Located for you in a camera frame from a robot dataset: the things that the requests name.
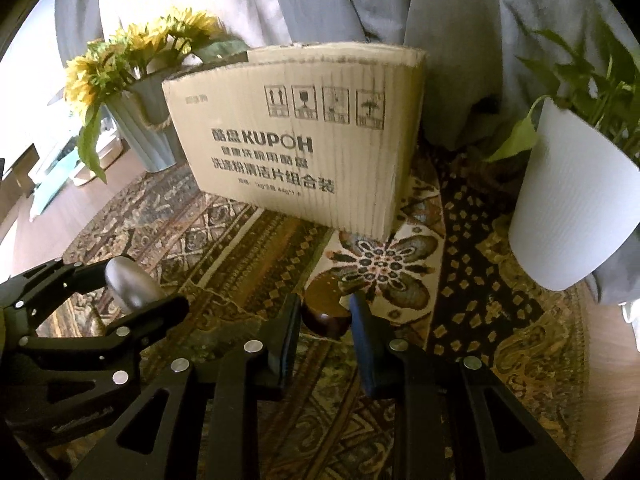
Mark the dark brown glossy object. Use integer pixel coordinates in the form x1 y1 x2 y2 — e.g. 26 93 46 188
303 271 352 339

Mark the patterned round table cloth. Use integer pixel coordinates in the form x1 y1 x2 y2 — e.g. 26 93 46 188
63 159 587 479

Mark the grey ribbed flower vase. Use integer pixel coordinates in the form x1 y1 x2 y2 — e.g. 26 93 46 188
105 68 186 172

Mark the yellow sunflower bouquet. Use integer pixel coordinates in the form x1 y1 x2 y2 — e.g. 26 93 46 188
63 8 248 181

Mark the white plant pot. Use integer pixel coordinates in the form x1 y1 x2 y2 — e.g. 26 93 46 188
509 99 639 292

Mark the brown cardboard box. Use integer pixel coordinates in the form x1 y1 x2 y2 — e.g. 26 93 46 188
163 42 427 240

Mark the green leafy plant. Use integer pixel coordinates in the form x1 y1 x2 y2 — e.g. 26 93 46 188
486 20 639 164

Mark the grey curtain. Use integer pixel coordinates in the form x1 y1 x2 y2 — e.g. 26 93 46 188
53 0 640 306

